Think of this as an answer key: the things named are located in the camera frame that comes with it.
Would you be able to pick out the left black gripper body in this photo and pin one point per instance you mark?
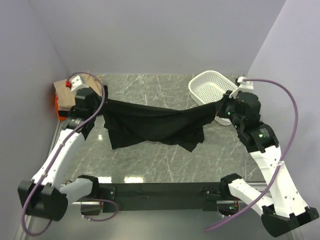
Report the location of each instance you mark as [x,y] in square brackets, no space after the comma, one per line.
[98,101]

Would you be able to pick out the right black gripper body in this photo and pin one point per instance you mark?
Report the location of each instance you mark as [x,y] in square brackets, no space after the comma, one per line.
[226,109]

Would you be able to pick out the black t-shirt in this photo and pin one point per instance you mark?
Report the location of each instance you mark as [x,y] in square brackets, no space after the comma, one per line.
[129,124]

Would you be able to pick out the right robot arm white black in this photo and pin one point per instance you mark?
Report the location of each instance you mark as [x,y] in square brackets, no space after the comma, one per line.
[285,210]

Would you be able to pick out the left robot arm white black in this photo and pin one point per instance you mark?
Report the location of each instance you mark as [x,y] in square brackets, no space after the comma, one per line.
[43,196]

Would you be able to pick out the folded beige t-shirt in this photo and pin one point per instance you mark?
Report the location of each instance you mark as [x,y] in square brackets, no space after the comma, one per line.
[64,92]

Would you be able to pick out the white perforated plastic basket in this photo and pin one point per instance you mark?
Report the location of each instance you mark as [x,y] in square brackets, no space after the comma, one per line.
[209,86]

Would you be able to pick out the folded orange t-shirt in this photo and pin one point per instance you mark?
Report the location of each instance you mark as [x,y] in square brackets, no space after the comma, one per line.
[62,107]

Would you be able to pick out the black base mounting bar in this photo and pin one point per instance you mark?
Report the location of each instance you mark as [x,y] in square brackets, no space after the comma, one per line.
[164,196]

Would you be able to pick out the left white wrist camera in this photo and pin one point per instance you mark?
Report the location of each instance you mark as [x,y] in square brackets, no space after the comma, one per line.
[75,84]

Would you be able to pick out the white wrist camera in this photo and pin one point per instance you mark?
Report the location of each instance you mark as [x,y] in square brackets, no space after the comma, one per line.
[75,84]
[244,85]

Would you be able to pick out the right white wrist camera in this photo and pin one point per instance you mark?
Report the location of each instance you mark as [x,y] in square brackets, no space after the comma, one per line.
[244,85]

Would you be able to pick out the aluminium rail frame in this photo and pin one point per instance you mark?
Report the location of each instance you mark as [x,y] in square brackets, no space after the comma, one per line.
[20,234]

